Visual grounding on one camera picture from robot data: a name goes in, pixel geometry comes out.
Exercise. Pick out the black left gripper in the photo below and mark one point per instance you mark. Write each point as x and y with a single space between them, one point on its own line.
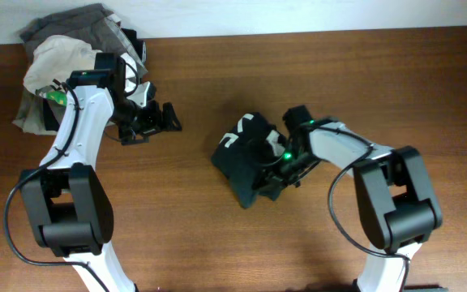
155 120

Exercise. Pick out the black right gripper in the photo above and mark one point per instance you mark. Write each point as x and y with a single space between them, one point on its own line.
269 178

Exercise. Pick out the dark green t-shirt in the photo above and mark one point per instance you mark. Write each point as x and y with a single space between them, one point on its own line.
242 154

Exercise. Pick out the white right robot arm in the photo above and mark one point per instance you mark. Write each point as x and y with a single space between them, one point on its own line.
397 205

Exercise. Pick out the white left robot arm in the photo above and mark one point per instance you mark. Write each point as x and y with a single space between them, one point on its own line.
68 210

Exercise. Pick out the dark grey folded garment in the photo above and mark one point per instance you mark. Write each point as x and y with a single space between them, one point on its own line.
94 24

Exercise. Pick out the white printed t-shirt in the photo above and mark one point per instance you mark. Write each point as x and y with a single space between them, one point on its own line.
63 60

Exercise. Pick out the light grey folded garment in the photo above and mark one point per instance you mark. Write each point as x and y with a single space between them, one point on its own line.
38 116

